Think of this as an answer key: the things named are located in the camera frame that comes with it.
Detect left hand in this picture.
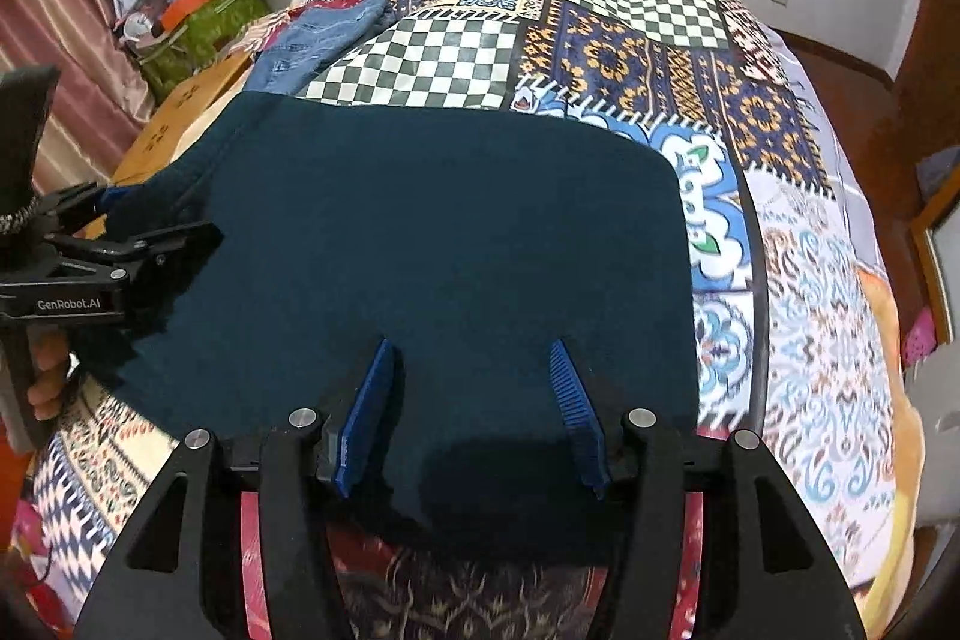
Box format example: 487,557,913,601
28,331,70,420

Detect wooden lap desk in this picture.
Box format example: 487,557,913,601
81,50,254,241

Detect green fabric storage bag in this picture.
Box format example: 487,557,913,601
135,0,268,103

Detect folded blue jeans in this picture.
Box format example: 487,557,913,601
244,0,397,96

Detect patchwork patterned quilt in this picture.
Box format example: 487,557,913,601
37,0,923,638

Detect dark teal pants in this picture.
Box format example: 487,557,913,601
70,92,698,565

